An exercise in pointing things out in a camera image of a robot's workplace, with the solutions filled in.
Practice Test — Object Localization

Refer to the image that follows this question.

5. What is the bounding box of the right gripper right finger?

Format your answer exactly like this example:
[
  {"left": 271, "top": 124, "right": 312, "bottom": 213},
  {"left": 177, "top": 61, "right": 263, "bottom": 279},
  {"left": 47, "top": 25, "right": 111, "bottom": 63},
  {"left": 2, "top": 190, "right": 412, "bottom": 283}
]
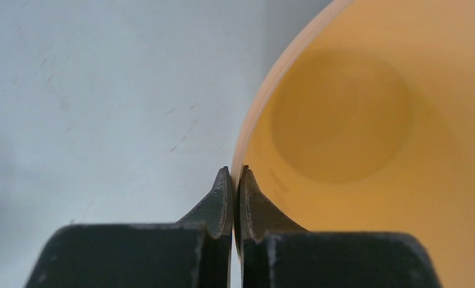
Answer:
[{"left": 234, "top": 166, "right": 441, "bottom": 287}]

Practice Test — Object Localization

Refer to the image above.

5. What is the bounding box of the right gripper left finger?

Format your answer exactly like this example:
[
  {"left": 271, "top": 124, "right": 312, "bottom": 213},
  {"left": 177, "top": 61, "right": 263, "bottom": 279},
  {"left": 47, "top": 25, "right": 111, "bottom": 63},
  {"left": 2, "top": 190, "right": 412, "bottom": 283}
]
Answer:
[{"left": 26, "top": 167, "right": 233, "bottom": 287}]

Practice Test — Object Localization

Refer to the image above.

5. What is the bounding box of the yellow capybara trash bin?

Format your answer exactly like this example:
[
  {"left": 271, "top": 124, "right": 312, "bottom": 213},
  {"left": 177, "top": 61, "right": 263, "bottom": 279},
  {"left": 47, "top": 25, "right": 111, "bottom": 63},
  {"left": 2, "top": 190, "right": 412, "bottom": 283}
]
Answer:
[{"left": 231, "top": 1, "right": 475, "bottom": 287}]

